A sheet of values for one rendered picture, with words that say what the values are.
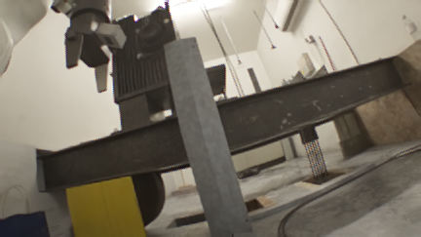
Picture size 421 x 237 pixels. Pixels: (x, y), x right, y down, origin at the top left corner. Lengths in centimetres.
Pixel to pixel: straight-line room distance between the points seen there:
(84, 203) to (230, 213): 85
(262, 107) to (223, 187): 50
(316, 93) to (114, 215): 138
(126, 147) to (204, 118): 53
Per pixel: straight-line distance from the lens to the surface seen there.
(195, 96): 95
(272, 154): 422
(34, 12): 59
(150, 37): 128
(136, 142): 117
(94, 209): 126
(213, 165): 88
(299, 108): 118
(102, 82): 42
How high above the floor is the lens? 34
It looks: 16 degrees up
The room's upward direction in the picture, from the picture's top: 16 degrees counter-clockwise
